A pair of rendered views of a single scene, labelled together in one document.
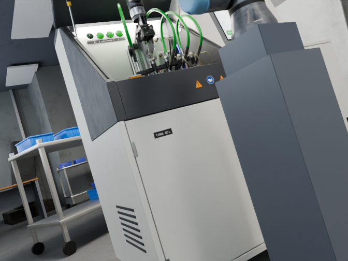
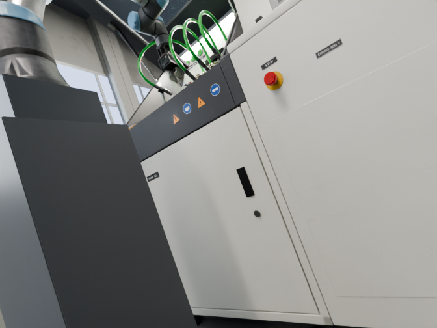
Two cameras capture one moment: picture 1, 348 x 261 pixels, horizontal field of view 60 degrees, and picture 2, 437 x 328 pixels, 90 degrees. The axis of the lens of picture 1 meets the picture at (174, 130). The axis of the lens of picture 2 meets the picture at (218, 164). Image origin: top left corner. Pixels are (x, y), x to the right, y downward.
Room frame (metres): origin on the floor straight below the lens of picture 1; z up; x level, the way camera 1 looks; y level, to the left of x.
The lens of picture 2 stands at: (1.02, -0.93, 0.59)
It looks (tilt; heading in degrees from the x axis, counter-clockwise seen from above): 4 degrees up; 60
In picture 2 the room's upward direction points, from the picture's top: 20 degrees counter-clockwise
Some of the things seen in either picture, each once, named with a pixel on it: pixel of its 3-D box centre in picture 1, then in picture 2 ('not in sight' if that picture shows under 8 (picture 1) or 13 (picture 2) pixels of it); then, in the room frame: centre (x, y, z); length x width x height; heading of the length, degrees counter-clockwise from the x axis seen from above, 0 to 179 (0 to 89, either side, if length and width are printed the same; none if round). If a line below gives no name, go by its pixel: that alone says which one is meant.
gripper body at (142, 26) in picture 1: (143, 28); (168, 58); (1.50, 0.00, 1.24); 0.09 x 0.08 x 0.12; 26
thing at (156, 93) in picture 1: (185, 87); (170, 124); (1.35, -0.10, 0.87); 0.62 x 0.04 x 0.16; 117
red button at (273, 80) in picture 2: not in sight; (272, 79); (1.51, -0.53, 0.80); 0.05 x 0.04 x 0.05; 117
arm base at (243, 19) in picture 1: (250, 21); (32, 83); (0.97, -0.34, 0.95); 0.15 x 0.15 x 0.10
